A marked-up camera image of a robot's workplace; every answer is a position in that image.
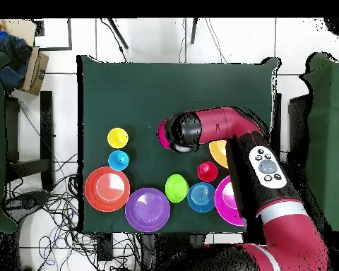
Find red-orange bowl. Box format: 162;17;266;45
84;166;131;213

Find black stool frame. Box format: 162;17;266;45
4;90;55;193

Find yellow cup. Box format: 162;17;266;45
107;127;130;150

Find blue cup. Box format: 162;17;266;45
107;150;130;172

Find brown cardboard box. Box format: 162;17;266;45
18;46;49;96

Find green bowl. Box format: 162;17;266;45
165;174;191;204

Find red cup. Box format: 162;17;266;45
196;161;219;183

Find blue fabric bundle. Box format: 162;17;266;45
0;29;32;92

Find blue bowl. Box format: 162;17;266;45
186;181;216;213

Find large pink bowl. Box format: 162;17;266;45
213;175;246;227

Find white panel black frame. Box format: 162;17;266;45
33;18;73;52

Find tangle of floor cables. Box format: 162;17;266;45
5;153;142;271

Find black tripod leg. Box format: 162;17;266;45
107;18;129;49
190;18;199;44

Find purple bowl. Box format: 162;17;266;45
124;187;172;234

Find dark green tablecloth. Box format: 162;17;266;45
76;54;282;235

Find small crimson bowl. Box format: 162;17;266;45
157;119;172;150

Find large orange bowl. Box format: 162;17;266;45
208;139;230;169

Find black pedestal foot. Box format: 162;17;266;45
2;190;50;218

